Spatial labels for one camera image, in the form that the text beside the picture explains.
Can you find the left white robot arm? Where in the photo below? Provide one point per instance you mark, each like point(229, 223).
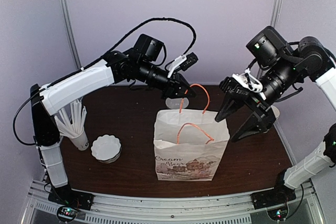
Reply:
point(113, 67)

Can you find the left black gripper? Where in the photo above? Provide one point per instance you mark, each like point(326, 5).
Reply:
point(177, 81)

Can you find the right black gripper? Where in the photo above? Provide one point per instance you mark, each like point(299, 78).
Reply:
point(256, 120)

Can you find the bundle of wrapped straws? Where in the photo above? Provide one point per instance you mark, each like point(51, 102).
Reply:
point(71, 127)

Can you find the white ceramic bowl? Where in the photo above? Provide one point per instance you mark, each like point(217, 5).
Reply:
point(176, 103)

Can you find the aluminium front rail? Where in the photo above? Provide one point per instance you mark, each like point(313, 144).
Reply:
point(233, 208)

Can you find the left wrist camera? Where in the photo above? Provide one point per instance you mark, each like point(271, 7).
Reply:
point(182, 62)

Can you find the left aluminium frame post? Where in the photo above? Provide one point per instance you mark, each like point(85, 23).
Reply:
point(70, 34)

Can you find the white cup holding straws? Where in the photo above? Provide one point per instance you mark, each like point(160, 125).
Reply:
point(78, 139)

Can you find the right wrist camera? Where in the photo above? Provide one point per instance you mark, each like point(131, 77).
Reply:
point(241, 86)

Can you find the white paper takeout bag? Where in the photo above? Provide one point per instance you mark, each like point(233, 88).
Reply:
point(188, 144)

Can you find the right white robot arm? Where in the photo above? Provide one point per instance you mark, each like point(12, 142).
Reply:
point(277, 65)

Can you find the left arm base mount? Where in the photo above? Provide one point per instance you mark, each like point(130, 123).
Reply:
point(76, 199)

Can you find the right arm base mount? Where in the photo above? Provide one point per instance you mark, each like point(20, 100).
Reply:
point(272, 197)

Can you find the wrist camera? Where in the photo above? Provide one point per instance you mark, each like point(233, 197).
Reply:
point(241, 86)
point(182, 62)

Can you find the white fluted dish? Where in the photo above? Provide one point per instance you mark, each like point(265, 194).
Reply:
point(106, 149)

